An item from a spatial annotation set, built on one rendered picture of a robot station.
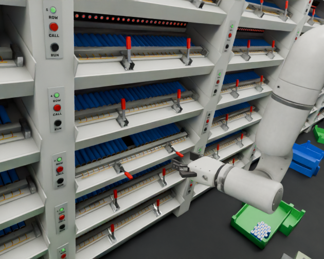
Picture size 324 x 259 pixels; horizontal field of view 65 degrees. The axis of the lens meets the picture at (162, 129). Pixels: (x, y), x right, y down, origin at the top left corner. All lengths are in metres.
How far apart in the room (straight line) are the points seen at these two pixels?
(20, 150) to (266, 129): 0.60
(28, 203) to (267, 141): 0.68
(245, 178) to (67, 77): 0.52
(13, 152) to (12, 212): 0.19
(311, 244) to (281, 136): 1.18
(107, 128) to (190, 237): 0.83
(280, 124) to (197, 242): 0.95
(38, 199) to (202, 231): 0.92
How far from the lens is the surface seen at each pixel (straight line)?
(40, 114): 0.69
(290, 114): 0.61
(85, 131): 0.80
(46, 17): 0.63
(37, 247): 1.00
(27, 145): 0.75
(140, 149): 1.03
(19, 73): 0.67
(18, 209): 0.85
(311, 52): 0.59
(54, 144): 0.74
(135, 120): 0.90
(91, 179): 0.92
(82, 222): 1.04
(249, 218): 1.62
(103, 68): 0.75
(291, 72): 0.59
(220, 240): 1.49
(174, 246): 1.39
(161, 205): 1.39
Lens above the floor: 1.07
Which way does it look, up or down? 27 degrees down
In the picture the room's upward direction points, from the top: 10 degrees clockwise
